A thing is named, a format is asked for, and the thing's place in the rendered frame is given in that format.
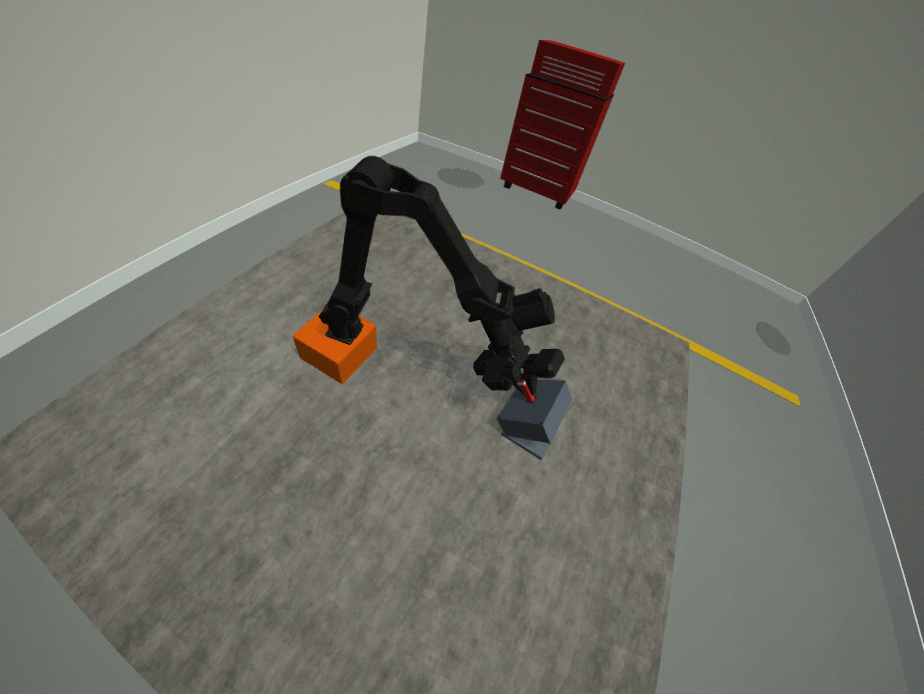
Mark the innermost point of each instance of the dark blue-grey panel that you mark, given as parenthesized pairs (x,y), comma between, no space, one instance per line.
(532,424)

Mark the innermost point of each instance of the red square peg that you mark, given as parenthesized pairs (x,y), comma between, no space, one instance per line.
(527,394)

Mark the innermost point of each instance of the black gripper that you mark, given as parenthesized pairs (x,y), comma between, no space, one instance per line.
(546,364)

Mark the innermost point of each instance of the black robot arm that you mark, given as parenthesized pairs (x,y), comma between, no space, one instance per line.
(365,193)

